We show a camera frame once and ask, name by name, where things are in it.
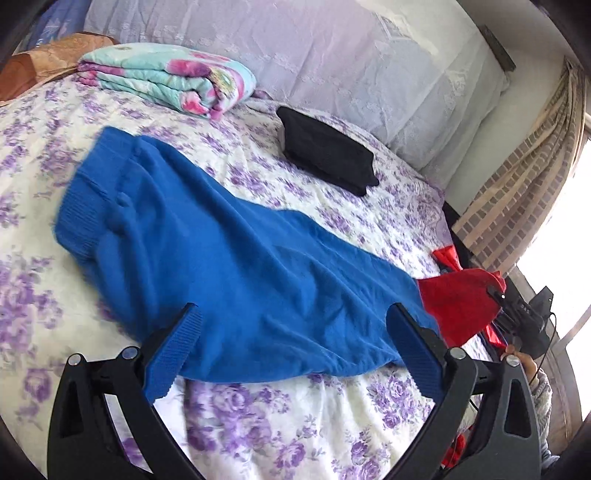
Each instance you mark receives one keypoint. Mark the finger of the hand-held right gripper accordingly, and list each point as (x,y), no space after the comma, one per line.
(497,292)

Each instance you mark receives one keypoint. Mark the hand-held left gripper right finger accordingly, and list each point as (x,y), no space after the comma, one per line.
(418,355)

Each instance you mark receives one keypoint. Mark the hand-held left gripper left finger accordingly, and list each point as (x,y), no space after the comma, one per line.
(173,355)

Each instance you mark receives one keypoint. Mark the blue and red sweater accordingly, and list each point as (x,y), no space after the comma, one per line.
(240,277)

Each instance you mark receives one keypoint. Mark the person's right forearm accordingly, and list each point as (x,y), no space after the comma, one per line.
(542,406)

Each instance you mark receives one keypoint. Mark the person's right hand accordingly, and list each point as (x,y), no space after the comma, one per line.
(524,362)

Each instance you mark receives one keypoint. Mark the denim jeans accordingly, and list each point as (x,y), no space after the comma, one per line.
(504,340)

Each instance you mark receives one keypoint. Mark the red garment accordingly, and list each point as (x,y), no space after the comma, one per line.
(447,256)

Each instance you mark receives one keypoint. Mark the beige checked curtain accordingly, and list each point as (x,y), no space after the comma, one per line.
(517,184)

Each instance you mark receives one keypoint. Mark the floral purple bedspread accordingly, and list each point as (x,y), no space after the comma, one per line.
(286,424)

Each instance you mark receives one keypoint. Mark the black folded garment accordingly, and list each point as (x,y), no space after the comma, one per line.
(323,147)

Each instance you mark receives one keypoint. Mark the floral folded blanket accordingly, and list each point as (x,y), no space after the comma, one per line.
(171,76)

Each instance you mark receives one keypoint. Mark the brown pillow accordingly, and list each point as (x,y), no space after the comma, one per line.
(46,64)

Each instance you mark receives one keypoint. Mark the blue printed cloth bag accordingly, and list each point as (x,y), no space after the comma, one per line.
(55,23)

